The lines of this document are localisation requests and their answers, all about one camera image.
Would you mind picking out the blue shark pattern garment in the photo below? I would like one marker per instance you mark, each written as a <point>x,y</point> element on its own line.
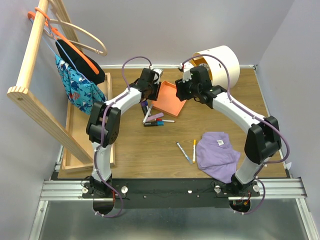
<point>81,92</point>

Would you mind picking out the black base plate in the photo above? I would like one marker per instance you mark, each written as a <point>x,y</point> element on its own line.
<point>167,193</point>

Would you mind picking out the wooden hanger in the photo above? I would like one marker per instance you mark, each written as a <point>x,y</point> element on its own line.
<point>62,19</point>

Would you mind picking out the wooden clothes rack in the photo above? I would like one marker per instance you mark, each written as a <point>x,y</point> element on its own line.
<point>23,97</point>

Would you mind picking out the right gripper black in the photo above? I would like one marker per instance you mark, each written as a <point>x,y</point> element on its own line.
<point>180,87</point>

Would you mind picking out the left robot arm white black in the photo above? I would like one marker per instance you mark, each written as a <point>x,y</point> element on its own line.
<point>104,125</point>

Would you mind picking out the pink highlighter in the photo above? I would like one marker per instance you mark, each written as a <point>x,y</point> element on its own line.
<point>154,117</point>

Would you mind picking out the round blue tin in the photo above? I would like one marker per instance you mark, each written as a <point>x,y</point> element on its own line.
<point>206,66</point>

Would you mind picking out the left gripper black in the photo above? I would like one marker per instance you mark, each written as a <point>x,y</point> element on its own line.
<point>154,96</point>

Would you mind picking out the black garment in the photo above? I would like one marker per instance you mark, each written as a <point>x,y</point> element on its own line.
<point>70,56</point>

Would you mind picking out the red capped white marker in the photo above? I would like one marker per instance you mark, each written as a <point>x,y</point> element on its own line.
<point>165,120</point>

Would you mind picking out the aluminium rail frame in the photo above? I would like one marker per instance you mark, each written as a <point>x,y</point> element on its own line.
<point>280,213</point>

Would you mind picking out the blue capped white marker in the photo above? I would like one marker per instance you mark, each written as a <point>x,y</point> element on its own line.
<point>147,114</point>

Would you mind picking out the yellow white pen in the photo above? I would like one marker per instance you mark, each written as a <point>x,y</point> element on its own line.
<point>194,151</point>

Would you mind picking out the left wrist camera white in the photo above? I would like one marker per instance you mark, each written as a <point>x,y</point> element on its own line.
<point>158,74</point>

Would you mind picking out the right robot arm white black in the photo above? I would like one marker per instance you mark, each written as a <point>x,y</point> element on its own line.
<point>262,133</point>

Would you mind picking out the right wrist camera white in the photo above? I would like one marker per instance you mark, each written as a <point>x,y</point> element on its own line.
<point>185,69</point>

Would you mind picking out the purple cloth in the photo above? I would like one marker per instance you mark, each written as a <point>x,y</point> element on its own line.
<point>216,156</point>

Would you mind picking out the black blue capped highlighter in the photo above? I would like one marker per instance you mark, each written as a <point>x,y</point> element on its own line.
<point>154,123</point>

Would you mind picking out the purple black highlighter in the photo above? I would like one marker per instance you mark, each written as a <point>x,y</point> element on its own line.
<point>144,107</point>

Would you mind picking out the orange hanger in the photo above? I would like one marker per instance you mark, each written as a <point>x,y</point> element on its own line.
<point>53,32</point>

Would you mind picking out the grey silver pen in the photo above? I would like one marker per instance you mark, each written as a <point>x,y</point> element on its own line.
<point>184,153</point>

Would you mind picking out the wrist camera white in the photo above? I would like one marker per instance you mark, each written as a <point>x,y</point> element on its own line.
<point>158,74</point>
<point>185,69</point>

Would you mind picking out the orange top drawer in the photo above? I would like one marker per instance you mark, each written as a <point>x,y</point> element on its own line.
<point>167,101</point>

